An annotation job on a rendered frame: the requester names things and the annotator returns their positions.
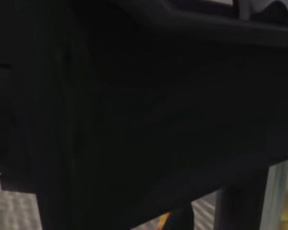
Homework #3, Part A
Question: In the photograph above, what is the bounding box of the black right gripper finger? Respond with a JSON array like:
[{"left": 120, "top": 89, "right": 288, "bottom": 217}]
[{"left": 215, "top": 167, "right": 270, "bottom": 230}]

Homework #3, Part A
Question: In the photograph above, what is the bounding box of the grey striped mat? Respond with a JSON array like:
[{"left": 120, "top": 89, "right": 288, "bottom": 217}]
[{"left": 0, "top": 189, "right": 218, "bottom": 230}]

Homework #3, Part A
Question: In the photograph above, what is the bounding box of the white post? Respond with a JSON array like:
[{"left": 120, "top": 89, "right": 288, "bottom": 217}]
[{"left": 258, "top": 160, "right": 288, "bottom": 230}]

